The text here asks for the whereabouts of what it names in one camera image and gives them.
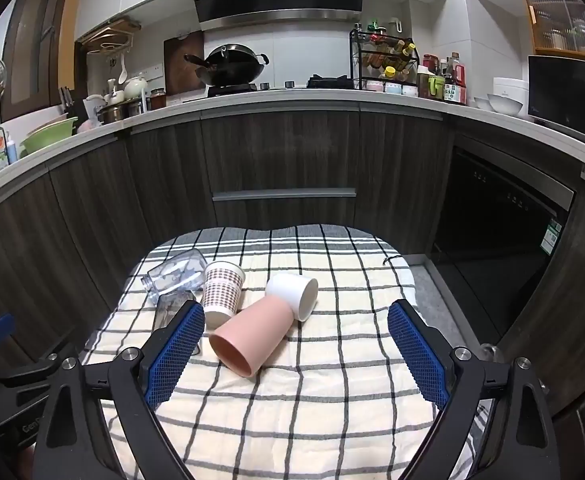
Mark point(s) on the white cup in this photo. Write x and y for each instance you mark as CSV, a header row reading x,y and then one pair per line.
x,y
287,290

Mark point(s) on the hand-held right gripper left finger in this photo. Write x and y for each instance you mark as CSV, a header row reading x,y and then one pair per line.
x,y
175,355

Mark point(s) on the blue condiment jar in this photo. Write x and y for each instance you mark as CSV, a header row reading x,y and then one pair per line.
x,y
393,88

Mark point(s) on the wooden glass-door cabinet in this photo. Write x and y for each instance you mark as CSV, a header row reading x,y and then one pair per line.
x,y
567,20

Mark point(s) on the knife block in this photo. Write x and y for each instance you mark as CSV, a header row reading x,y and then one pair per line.
x,y
68,105

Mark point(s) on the clear glass cup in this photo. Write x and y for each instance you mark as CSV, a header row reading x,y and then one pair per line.
x,y
170,305

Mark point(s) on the white kettle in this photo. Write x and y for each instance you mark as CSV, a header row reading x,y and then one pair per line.
x,y
135,89

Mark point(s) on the dark sauce bottle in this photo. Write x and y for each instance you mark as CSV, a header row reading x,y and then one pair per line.
x,y
455,91

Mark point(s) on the wooden cutting board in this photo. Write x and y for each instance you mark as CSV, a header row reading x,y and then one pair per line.
x,y
177,70

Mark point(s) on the pink condiment jar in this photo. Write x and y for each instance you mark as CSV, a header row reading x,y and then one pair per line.
x,y
375,86

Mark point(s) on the white condiment jar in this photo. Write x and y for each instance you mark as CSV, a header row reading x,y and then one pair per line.
x,y
410,90

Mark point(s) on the clear glass jar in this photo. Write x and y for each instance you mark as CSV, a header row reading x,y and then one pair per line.
x,y
177,270

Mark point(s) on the built-in black dishwasher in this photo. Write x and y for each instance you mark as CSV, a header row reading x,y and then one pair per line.
x,y
492,240

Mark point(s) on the small white bowl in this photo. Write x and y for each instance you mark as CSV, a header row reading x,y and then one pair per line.
x,y
482,103

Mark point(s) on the white pitcher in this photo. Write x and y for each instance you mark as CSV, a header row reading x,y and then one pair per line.
x,y
93,108

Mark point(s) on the checked cloth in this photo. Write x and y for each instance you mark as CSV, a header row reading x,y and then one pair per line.
x,y
322,410

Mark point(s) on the black wok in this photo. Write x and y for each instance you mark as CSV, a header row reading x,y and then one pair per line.
x,y
232,67

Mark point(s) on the dark wood base cabinets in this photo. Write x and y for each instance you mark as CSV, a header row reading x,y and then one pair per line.
x,y
282,155

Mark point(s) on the large white bowl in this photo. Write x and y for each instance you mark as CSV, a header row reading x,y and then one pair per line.
x,y
505,104

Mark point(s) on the hanging wooden board rack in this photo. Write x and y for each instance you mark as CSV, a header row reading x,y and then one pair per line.
x,y
110,35

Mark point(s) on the black microwave oven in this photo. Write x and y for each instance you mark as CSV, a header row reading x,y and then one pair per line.
x,y
562,92

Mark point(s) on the white ladle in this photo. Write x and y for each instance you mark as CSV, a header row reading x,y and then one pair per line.
x,y
123,72

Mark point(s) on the red cap bottle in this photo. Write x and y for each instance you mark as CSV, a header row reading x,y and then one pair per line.
x,y
430,62

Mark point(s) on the pink cup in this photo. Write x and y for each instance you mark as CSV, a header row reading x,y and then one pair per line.
x,y
252,332

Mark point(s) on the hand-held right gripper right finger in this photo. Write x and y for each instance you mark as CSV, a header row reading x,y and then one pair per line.
x,y
417,355

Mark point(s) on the brown patterned paper cup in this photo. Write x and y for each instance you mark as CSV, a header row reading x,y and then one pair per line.
x,y
220,290

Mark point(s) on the stainless steel pot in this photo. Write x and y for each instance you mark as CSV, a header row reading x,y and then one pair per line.
x,y
120,111

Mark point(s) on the red jar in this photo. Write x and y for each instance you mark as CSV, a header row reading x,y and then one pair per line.
x,y
158,99

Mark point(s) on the green basin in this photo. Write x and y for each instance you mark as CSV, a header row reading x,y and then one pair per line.
x,y
47,139

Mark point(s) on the gas stove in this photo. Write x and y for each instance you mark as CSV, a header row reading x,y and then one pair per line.
x,y
282,87

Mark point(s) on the brown wooden door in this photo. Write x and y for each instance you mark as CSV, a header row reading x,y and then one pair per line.
x,y
37,50

